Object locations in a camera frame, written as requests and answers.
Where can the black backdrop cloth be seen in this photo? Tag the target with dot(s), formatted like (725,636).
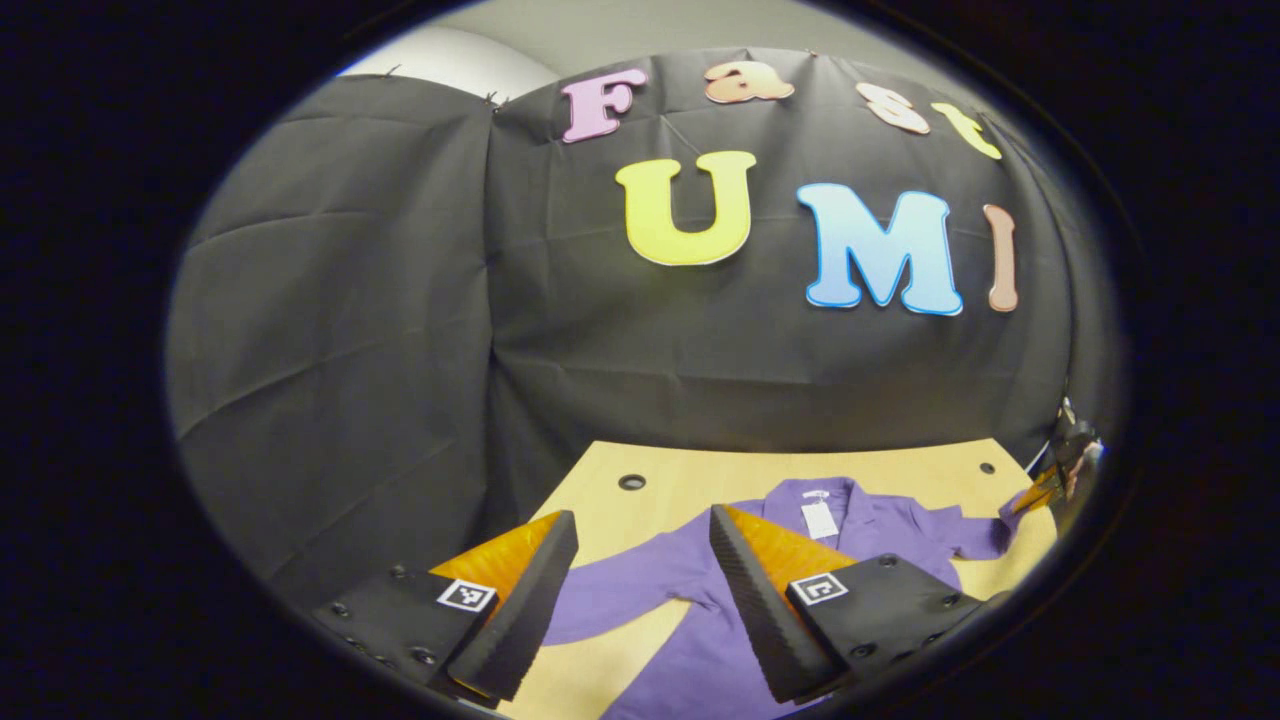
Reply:
(350,350)

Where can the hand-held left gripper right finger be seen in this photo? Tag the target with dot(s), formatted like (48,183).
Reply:
(765,610)

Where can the purple knit cardigan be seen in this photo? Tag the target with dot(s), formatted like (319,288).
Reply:
(700,660)

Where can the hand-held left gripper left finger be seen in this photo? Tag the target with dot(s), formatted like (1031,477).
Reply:
(530,610)

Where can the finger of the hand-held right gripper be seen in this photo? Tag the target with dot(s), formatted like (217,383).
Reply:
(1045,485)

